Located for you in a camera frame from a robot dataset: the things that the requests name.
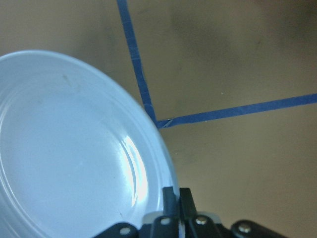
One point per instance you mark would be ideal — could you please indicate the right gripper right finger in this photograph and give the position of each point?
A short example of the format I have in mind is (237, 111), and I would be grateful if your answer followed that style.
(199, 225)

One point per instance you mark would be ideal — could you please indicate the blue plate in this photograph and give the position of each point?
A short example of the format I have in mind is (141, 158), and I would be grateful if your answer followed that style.
(77, 152)

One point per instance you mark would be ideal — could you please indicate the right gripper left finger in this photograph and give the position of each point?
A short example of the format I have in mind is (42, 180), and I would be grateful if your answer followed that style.
(165, 225)

